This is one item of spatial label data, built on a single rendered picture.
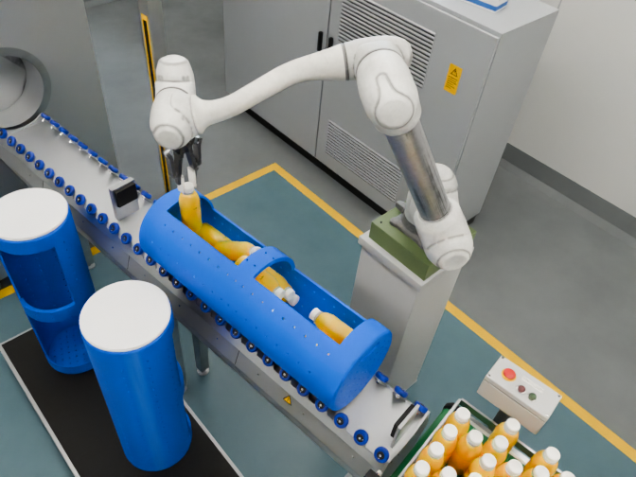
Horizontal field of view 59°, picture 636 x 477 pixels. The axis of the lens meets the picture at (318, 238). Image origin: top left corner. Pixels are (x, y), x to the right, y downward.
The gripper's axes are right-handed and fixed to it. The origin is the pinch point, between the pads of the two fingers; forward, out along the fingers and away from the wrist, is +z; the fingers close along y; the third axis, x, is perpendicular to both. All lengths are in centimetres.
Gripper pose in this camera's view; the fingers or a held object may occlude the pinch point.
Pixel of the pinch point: (186, 180)
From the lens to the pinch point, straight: 183.7
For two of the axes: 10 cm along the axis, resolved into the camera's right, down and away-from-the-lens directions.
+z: -0.8, 7.1, 7.0
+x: 7.5, 5.1, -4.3
